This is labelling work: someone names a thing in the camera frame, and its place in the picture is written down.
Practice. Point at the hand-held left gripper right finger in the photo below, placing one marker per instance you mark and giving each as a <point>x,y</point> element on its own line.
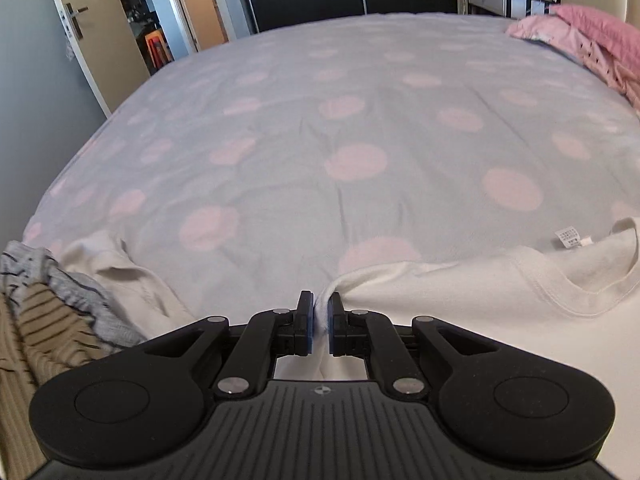
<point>331,327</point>

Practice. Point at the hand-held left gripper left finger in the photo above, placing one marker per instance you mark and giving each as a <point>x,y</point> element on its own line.
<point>309,322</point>

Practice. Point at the white t-shirt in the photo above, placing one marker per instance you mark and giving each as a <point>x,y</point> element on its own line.
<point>500,300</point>

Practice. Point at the cream white garment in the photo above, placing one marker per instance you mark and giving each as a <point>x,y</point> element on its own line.
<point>130,280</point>

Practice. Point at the grey striped garment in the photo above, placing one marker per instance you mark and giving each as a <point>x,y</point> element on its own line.
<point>105,320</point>

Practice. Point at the bed with polka-dot sheet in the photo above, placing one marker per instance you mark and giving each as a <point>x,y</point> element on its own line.
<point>300,110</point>

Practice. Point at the tan striped garment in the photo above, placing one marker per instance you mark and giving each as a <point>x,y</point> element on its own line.
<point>30,355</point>

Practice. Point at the orange object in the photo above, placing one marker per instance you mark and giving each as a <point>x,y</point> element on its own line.
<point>156,47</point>

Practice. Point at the wooden hallway door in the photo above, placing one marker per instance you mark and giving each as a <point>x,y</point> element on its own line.
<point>200,5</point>

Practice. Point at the beige door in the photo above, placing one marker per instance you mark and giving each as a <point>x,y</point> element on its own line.
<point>100,35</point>

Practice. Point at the light pink pillow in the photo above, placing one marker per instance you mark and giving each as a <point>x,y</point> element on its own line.
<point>540,30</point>

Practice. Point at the peach patterned cloth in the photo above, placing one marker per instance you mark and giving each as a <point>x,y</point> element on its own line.
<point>615,72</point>

